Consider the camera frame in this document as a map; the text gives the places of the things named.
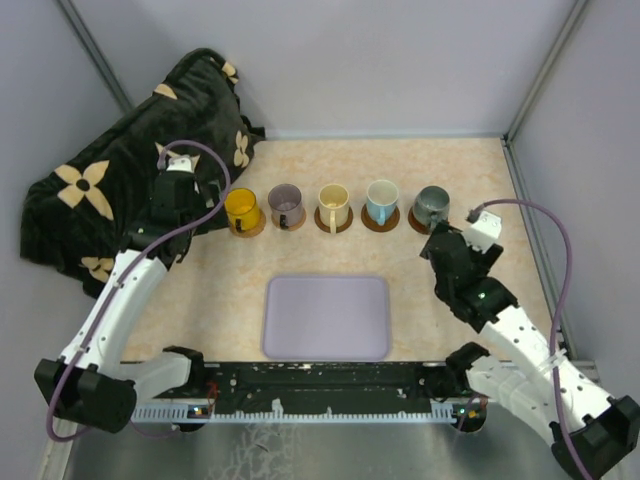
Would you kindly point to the grey ceramic mug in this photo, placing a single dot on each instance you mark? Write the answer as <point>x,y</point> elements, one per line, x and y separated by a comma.
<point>431,206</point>

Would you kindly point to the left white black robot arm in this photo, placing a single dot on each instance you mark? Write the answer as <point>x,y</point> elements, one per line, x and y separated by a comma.
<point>88,384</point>

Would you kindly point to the black floral plush blanket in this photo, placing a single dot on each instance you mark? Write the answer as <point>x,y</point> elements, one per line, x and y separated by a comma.
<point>73,220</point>

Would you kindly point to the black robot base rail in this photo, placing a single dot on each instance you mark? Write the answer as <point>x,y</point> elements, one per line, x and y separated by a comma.
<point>316,388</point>

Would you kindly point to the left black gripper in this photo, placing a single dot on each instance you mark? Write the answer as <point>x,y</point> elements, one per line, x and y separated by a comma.
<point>213,191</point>

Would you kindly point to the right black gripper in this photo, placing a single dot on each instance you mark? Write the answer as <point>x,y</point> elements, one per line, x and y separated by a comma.
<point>485,260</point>

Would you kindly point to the white light blue mug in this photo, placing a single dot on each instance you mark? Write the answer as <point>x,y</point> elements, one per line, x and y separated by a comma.
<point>382,198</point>

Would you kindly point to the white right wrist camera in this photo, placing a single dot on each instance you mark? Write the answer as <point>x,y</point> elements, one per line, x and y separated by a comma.
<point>483,231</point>

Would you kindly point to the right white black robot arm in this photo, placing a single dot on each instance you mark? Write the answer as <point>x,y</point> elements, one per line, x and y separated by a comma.
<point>588,430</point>

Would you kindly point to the cream ceramic mug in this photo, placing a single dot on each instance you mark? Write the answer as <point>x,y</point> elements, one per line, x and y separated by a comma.
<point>334,205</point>

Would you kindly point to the yellow glass mug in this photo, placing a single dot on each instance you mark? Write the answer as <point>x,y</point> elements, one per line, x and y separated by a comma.
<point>242,210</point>

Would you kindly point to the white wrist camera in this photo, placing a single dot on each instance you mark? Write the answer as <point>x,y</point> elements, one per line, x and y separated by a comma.
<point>483,231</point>
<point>178,163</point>

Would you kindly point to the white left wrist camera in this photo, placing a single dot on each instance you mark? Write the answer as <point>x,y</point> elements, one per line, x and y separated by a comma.
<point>178,163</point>

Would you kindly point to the woven rattan coaster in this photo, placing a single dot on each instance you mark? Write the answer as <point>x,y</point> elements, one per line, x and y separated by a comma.
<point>250,233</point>
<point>290,228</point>

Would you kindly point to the dark wooden coaster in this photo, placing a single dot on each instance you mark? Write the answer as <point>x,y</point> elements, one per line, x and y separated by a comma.
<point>325,228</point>
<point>423,229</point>
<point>389,225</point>

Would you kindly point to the purple glass mug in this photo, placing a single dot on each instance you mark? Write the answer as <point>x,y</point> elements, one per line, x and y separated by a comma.
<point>285,202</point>

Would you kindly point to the lavender plastic tray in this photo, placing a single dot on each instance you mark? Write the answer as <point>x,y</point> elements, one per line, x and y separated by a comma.
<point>313,317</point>

